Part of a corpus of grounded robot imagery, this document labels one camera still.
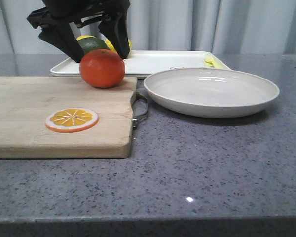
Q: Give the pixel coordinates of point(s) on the wooden cutting board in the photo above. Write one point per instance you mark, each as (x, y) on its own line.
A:
(26, 102)

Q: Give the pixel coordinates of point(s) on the white round plate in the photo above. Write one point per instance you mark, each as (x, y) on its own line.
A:
(211, 93)

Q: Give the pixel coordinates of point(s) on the orange slice toy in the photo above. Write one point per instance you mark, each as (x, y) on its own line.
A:
(71, 120)

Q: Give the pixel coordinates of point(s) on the white rectangular tray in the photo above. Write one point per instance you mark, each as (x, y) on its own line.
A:
(141, 63)

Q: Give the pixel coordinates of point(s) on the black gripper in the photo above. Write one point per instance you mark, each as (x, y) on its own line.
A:
(55, 18)

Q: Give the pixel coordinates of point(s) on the yellow plastic fork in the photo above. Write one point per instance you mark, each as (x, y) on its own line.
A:
(209, 61)

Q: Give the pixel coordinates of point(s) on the green lime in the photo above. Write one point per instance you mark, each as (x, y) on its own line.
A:
(92, 43)

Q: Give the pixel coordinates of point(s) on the orange fruit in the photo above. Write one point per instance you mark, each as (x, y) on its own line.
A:
(102, 68)

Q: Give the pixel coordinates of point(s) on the grey curtain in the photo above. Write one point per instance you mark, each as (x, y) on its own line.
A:
(217, 26)

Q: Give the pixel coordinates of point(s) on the small yellow lemon behind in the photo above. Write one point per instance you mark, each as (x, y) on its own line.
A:
(84, 36)

